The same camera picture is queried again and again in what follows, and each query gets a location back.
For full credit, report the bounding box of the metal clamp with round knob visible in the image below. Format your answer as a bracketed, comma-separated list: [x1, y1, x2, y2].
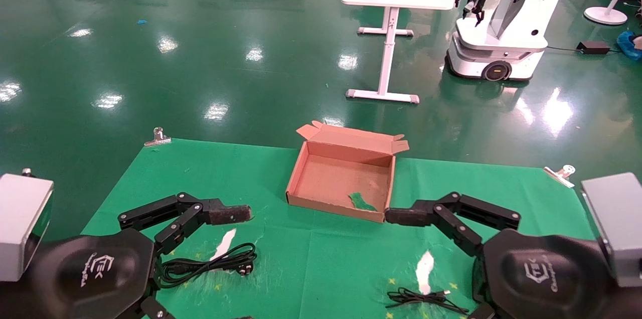
[144, 127, 172, 147]

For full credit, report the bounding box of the gray right wrist camera box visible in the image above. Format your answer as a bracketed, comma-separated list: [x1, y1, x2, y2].
[581, 172, 642, 288]

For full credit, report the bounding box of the white wheeled robot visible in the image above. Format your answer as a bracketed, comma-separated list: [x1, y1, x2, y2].
[445, 0, 578, 82]

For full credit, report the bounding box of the gray left wrist camera box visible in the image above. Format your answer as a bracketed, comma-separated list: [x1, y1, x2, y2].
[0, 173, 55, 282]

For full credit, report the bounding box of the gray wrist camera box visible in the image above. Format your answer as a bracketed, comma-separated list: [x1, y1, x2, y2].
[581, 172, 642, 288]
[0, 173, 55, 282]

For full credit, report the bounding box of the open brown cardboard box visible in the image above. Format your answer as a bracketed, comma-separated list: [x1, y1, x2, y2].
[285, 120, 410, 224]

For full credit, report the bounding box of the metal clamp with white knob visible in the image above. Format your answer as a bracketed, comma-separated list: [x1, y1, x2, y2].
[544, 164, 576, 189]

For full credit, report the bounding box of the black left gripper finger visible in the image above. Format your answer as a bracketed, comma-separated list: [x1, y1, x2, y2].
[118, 192, 253, 256]

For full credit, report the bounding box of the blue crumpled cover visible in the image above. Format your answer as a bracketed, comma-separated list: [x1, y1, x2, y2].
[616, 30, 642, 62]

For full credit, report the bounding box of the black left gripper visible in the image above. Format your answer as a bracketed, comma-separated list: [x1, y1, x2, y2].
[0, 228, 177, 319]

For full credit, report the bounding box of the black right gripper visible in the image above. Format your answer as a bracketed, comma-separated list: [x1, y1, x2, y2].
[468, 229, 642, 319]

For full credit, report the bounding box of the green table cloth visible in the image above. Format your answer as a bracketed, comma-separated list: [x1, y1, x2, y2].
[80, 138, 598, 319]

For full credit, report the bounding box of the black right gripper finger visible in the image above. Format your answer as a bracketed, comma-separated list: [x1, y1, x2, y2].
[384, 191, 522, 258]

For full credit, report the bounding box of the thin black USB cable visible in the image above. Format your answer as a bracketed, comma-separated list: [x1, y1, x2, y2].
[386, 287, 470, 316]

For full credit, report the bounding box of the black power cable with plug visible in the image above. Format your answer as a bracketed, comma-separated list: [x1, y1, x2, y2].
[156, 242, 258, 289]

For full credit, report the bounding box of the black power adapter brick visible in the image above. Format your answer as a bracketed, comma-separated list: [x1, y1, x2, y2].
[576, 40, 611, 56]

